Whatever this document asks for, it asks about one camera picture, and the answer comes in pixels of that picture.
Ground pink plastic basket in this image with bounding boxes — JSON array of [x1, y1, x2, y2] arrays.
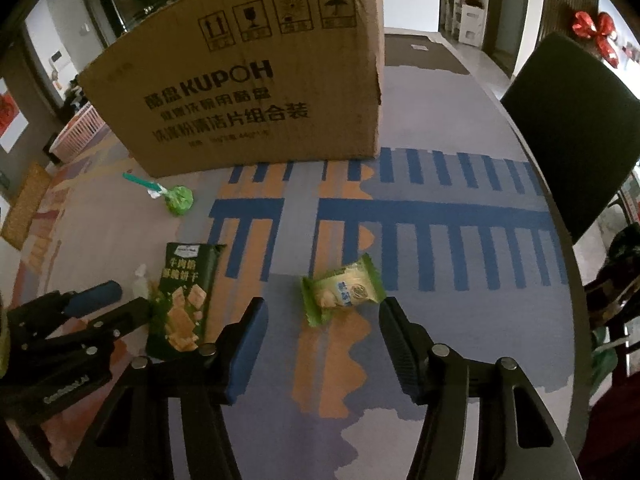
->
[[49, 102, 105, 164]]

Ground black chair right side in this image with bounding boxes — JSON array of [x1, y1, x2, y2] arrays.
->
[[501, 32, 639, 243]]

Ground dark green biscuit packet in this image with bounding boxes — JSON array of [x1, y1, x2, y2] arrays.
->
[[145, 242, 226, 361]]

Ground white wrapped candy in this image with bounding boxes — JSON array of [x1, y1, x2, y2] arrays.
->
[[131, 263, 151, 299]]

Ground white shelf unit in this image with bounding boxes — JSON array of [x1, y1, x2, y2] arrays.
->
[[439, 0, 486, 49]]

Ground brown cardboard box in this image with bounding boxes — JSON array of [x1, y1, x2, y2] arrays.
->
[[79, 0, 384, 178]]

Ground colourful patterned table mat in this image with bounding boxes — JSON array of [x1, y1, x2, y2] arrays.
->
[[8, 34, 589, 480]]

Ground red white door poster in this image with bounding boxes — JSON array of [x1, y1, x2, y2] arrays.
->
[[0, 78, 28, 153]]

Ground red bow decoration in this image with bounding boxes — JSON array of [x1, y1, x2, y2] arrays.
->
[[572, 11, 620, 68]]

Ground small green pastry packet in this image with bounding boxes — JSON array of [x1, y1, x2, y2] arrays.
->
[[300, 254, 386, 327]]

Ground grey hallway door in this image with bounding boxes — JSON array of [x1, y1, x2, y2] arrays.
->
[[483, 0, 528, 76]]

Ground green lollipop with stick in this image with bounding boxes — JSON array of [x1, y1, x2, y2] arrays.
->
[[122, 172, 194, 217]]

